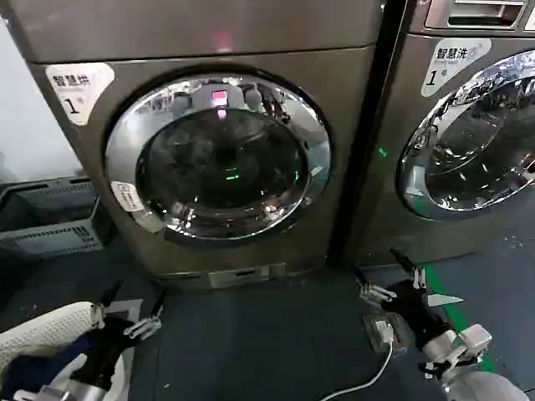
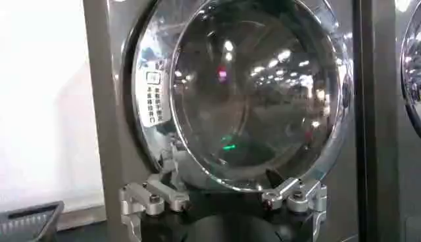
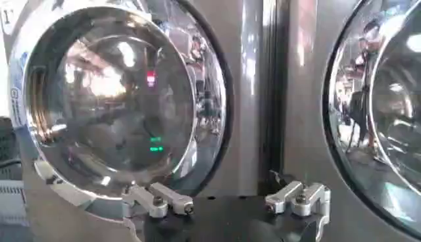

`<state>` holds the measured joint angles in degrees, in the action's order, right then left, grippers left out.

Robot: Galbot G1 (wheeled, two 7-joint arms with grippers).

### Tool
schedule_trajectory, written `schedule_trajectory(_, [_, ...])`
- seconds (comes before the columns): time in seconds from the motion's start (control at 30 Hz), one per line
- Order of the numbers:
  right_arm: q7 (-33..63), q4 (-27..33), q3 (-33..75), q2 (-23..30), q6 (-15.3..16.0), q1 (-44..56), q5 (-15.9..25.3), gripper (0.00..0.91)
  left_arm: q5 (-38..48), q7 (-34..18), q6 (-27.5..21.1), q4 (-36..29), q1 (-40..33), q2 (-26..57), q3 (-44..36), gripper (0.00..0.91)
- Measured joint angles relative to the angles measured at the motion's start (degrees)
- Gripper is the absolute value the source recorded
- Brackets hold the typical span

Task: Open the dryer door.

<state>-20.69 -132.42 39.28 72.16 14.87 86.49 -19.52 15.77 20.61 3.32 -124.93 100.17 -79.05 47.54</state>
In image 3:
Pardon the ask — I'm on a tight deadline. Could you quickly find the grey dryer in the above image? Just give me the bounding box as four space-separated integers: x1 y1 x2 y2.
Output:
283 0 421 242
0 0 266 242

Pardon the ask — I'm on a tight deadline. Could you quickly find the round glass dryer door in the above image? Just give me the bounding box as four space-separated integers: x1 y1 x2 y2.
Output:
322 0 421 240
7 0 235 228

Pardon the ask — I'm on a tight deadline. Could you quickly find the dark mesh crate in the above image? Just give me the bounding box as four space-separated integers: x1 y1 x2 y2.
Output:
0 116 21 181

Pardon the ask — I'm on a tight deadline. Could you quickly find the white ribbed box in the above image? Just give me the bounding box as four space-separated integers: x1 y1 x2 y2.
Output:
0 180 30 228

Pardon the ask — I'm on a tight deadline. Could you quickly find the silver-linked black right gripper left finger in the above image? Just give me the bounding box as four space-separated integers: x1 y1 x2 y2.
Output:
121 181 195 219

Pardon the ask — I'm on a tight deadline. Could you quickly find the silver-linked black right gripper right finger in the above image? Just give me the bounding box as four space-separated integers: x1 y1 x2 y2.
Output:
264 180 332 218

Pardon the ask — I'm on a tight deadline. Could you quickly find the black cable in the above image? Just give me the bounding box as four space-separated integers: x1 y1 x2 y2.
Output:
0 158 22 169

